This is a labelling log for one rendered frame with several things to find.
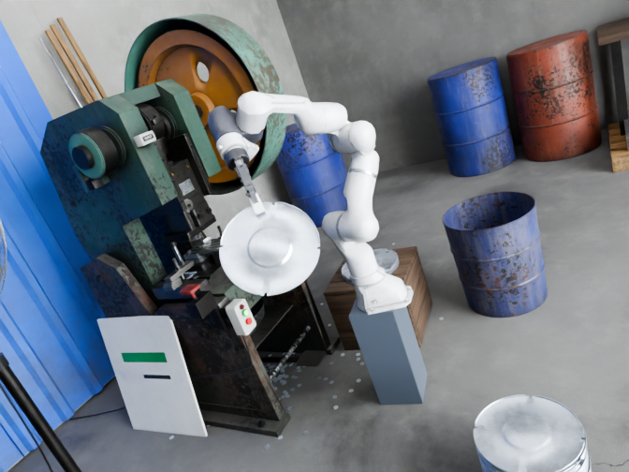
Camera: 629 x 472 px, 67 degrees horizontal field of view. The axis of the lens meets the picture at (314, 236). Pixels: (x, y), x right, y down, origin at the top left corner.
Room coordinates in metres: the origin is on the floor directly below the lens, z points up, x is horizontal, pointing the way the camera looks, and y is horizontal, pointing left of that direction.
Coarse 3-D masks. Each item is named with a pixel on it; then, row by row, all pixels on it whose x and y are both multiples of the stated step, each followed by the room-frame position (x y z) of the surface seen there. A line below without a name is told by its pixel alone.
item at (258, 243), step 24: (240, 216) 1.36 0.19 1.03; (264, 216) 1.35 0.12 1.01; (288, 216) 1.34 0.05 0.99; (240, 240) 1.31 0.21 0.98; (264, 240) 1.29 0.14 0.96; (288, 240) 1.28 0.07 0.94; (312, 240) 1.28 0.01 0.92; (240, 264) 1.26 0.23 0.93; (264, 264) 1.24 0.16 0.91; (288, 264) 1.24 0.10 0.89; (312, 264) 1.23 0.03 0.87; (288, 288) 1.19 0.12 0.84
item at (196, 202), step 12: (180, 168) 2.05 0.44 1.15; (180, 180) 2.03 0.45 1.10; (192, 180) 2.08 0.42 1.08; (192, 192) 2.06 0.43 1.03; (192, 204) 2.02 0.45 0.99; (204, 204) 2.04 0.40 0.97; (168, 216) 2.04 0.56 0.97; (180, 216) 2.00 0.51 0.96; (192, 216) 2.00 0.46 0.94; (204, 216) 2.02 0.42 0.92; (180, 228) 2.02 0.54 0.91; (192, 228) 1.99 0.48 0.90
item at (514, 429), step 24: (504, 408) 1.12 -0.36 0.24; (528, 408) 1.09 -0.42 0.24; (552, 408) 1.06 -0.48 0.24; (480, 432) 1.07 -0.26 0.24; (504, 432) 1.04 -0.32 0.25; (528, 432) 1.01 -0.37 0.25; (552, 432) 0.99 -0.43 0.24; (576, 432) 0.96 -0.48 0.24; (504, 456) 0.97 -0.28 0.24; (528, 456) 0.94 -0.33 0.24; (552, 456) 0.92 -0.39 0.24; (576, 456) 0.90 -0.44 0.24
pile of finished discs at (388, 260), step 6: (378, 252) 2.24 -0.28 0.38; (384, 252) 2.21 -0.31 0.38; (390, 252) 2.18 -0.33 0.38; (378, 258) 2.15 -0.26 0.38; (384, 258) 2.14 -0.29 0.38; (390, 258) 2.11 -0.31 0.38; (396, 258) 2.09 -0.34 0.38; (378, 264) 2.09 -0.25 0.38; (384, 264) 2.08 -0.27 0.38; (390, 264) 2.05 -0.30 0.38; (396, 264) 2.06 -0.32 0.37; (342, 270) 2.18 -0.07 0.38; (348, 270) 2.16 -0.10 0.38; (390, 270) 2.02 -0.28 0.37; (348, 276) 2.09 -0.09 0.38; (348, 282) 2.08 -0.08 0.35
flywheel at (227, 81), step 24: (168, 48) 2.37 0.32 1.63; (192, 48) 2.33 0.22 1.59; (216, 48) 2.21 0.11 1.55; (144, 72) 2.49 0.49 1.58; (168, 72) 2.45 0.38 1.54; (192, 72) 2.37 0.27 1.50; (216, 72) 2.29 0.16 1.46; (240, 72) 2.17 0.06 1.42; (192, 96) 2.35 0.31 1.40; (216, 96) 2.32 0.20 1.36; (240, 96) 2.24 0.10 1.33; (264, 144) 2.24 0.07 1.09
